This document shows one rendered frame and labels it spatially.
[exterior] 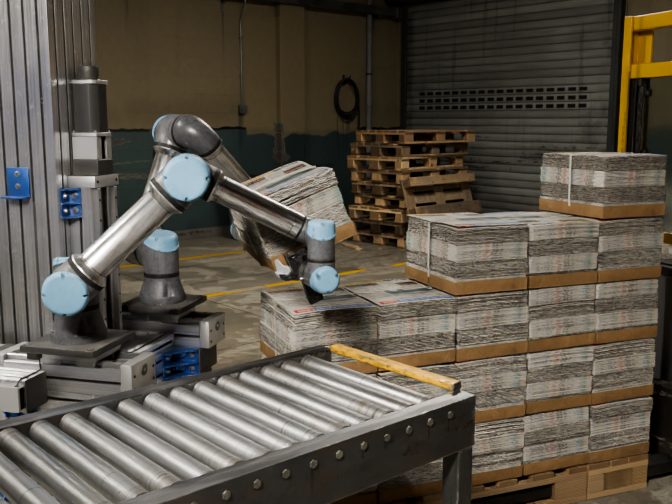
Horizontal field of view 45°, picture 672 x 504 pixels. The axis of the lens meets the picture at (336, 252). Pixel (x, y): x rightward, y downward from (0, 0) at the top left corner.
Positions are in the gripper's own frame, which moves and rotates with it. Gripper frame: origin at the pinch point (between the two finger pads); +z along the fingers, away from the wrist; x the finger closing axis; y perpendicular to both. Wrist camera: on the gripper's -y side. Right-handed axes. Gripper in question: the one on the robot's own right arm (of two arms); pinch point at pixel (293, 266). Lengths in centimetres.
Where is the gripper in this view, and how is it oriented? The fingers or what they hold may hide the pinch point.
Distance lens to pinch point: 248.2
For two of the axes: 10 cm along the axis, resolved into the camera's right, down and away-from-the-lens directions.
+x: -8.8, 4.0, -2.4
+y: -3.4, -9.0, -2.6
